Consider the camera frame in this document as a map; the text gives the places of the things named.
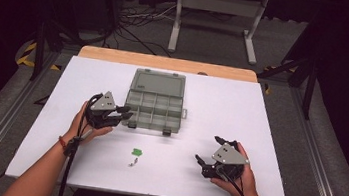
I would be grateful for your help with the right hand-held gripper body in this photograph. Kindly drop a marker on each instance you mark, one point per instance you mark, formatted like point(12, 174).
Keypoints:
point(229, 156)

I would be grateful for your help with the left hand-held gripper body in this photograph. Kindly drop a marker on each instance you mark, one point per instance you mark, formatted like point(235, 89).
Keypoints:
point(104, 104)

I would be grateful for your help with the grey translucent compartment box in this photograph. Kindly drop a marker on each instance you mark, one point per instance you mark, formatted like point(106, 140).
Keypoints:
point(155, 104)

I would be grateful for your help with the small green plastic part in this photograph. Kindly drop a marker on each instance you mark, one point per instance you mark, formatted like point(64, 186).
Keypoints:
point(137, 152)

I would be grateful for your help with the person's right hand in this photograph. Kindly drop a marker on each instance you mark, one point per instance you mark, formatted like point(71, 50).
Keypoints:
point(247, 182)

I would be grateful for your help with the person's left hand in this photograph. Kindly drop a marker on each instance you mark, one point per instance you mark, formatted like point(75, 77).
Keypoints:
point(74, 127)

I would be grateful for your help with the white board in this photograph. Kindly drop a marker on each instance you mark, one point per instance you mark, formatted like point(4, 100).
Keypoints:
point(210, 116)

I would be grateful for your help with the wooden table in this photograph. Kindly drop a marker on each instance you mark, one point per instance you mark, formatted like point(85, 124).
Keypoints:
point(166, 63)

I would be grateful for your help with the yellow black striped tape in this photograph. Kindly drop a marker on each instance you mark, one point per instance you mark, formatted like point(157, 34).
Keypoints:
point(29, 48)

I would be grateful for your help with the black metal stand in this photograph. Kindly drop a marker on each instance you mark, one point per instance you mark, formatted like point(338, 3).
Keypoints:
point(309, 94)

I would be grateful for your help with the grey metal stand frame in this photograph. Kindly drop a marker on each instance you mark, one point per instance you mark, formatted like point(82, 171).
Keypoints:
point(221, 3)

